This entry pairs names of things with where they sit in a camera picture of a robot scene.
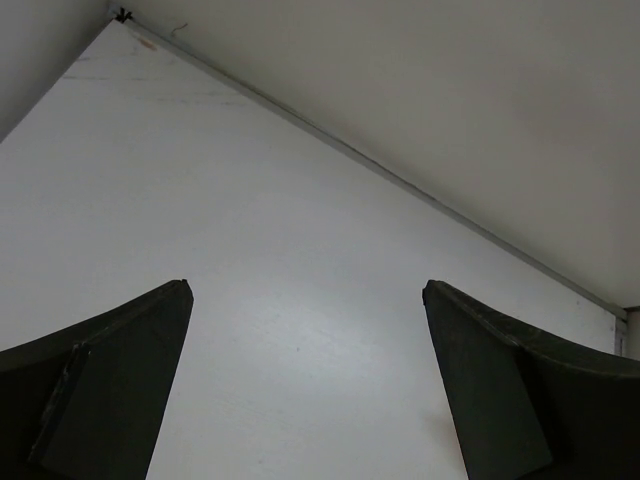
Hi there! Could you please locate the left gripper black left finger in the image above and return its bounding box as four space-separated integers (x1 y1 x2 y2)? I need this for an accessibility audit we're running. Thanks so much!
1 280 194 479

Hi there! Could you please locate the aluminium side rail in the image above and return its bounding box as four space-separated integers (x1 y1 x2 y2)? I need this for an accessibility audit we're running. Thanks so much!
613 316 628 357

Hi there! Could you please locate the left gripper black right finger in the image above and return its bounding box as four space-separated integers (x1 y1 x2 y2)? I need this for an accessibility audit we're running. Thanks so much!
422 280 639 479

